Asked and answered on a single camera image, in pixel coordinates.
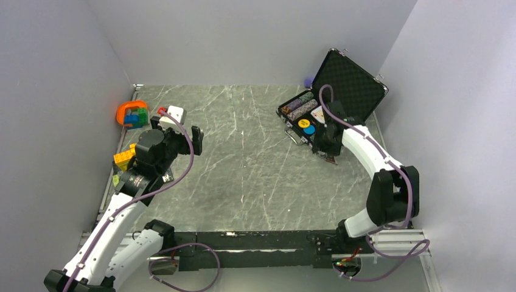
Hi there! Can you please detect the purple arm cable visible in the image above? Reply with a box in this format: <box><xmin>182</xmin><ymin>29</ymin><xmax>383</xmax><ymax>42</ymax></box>
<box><xmin>62</xmin><ymin>108</ymin><xmax>221</xmax><ymax>292</ymax></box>
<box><xmin>318</xmin><ymin>85</ymin><xmax>431</xmax><ymax>282</ymax></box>

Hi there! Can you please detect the black poker chip case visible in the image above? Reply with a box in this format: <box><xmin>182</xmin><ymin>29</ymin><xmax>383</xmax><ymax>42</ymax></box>
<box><xmin>276</xmin><ymin>48</ymin><xmax>389</xmax><ymax>149</ymax></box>

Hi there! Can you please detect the blue toy block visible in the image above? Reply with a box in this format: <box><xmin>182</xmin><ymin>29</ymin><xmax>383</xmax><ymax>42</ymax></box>
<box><xmin>123</xmin><ymin>114</ymin><xmax>139</xmax><ymax>127</ymax></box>

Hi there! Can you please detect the blue round button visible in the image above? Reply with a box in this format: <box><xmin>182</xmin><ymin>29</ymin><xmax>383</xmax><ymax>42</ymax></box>
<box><xmin>303</xmin><ymin>125</ymin><xmax>316</xmax><ymax>136</ymax></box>

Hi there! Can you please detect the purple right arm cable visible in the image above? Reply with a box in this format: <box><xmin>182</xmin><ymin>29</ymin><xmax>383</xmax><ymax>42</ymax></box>
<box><xmin>318</xmin><ymin>85</ymin><xmax>431</xmax><ymax>282</ymax></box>

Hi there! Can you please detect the aluminium frame rail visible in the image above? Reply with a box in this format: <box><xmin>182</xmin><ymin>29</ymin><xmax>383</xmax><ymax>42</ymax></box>
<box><xmin>74</xmin><ymin>229</ymin><xmax>431</xmax><ymax>263</ymax></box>

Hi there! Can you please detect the purple poker chip stack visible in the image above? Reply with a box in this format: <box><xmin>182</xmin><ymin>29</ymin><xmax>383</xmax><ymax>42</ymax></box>
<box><xmin>284</xmin><ymin>98</ymin><xmax>304</xmax><ymax>114</ymax></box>

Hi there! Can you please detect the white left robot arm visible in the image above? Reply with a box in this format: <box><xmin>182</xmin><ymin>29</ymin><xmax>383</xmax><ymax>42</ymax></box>
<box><xmin>44</xmin><ymin>126</ymin><xmax>204</xmax><ymax>291</ymax></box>

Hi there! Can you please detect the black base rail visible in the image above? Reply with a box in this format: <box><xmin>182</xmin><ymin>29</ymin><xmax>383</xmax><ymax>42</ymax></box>
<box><xmin>144</xmin><ymin>220</ymin><xmax>372</xmax><ymax>271</ymax></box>

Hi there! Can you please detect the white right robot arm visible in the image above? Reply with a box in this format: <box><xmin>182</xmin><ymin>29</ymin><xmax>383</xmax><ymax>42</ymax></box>
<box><xmin>316</xmin><ymin>103</ymin><xmax>419</xmax><ymax>253</ymax></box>

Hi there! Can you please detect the yellow dealer button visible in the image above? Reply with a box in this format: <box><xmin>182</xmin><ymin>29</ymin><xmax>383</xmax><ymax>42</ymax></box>
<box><xmin>298</xmin><ymin>119</ymin><xmax>311</xmax><ymax>129</ymax></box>

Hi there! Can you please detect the perforated metal plate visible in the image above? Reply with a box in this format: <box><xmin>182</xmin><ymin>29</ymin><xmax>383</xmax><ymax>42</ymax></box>
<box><xmin>162</xmin><ymin>169</ymin><xmax>174</xmax><ymax>184</ymax></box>

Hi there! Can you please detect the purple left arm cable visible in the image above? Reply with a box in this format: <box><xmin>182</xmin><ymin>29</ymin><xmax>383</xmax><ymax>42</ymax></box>
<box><xmin>62</xmin><ymin>108</ymin><xmax>221</xmax><ymax>292</ymax></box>

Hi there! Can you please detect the yellow toy block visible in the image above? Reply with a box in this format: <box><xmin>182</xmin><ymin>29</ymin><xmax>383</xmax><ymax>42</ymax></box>
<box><xmin>113</xmin><ymin>144</ymin><xmax>136</xmax><ymax>171</ymax></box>

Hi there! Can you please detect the green toy block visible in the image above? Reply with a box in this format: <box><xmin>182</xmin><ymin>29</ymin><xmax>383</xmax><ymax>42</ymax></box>
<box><xmin>136</xmin><ymin>108</ymin><xmax>148</xmax><ymax>125</ymax></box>

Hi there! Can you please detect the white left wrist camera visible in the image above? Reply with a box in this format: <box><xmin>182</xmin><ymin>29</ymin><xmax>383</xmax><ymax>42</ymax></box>
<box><xmin>159</xmin><ymin>105</ymin><xmax>187</xmax><ymax>132</ymax></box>

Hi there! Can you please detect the purple object behind case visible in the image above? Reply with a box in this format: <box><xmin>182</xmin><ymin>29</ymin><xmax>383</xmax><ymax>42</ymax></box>
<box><xmin>304</xmin><ymin>77</ymin><xmax>313</xmax><ymax>89</ymax></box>

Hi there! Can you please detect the orange plastic bowl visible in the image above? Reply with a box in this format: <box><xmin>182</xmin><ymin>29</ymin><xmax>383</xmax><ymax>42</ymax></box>
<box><xmin>116</xmin><ymin>100</ymin><xmax>148</xmax><ymax>128</ymax></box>

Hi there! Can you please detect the playing cards deck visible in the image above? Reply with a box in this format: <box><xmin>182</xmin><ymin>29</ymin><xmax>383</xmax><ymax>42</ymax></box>
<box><xmin>310</xmin><ymin>106</ymin><xmax>325</xmax><ymax>124</ymax></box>

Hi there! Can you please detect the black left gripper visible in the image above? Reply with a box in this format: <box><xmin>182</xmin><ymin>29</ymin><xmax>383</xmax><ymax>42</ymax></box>
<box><xmin>151</xmin><ymin>117</ymin><xmax>203</xmax><ymax>175</ymax></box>

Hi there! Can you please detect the blue orange ten chip stack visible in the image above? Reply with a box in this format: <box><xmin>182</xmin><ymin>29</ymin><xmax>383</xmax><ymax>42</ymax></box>
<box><xmin>287</xmin><ymin>99</ymin><xmax>318</xmax><ymax>121</ymax></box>

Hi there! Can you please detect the triangular red warning card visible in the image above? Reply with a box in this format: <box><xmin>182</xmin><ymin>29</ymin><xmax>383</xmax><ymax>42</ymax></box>
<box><xmin>325</xmin><ymin>155</ymin><xmax>338</xmax><ymax>165</ymax></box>

